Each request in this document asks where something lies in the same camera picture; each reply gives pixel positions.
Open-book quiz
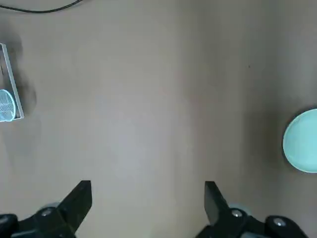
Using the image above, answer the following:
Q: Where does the black cable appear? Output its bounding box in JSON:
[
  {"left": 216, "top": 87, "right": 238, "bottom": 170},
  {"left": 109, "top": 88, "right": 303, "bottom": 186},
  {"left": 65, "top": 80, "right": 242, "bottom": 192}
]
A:
[{"left": 0, "top": 0, "right": 83, "bottom": 13}]

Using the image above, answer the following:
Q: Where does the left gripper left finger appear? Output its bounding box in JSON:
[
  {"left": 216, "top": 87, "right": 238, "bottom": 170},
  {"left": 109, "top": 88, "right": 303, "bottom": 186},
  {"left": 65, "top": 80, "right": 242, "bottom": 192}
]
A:
[{"left": 0, "top": 180, "right": 93, "bottom": 238}]

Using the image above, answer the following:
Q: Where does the white wire mesh cup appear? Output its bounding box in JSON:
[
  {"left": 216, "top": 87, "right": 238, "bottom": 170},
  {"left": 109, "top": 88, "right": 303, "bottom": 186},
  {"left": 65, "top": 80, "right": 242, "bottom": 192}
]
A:
[{"left": 0, "top": 89, "right": 17, "bottom": 122}]

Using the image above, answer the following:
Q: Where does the pale green plate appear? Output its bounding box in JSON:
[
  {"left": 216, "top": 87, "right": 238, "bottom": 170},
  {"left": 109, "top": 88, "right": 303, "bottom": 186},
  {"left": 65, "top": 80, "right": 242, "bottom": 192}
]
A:
[{"left": 282, "top": 108, "right": 317, "bottom": 174}]

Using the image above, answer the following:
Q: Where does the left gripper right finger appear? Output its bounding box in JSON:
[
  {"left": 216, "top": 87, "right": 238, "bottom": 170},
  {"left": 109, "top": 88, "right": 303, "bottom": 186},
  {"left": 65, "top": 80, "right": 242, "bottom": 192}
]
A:
[{"left": 195, "top": 181, "right": 309, "bottom": 238}]

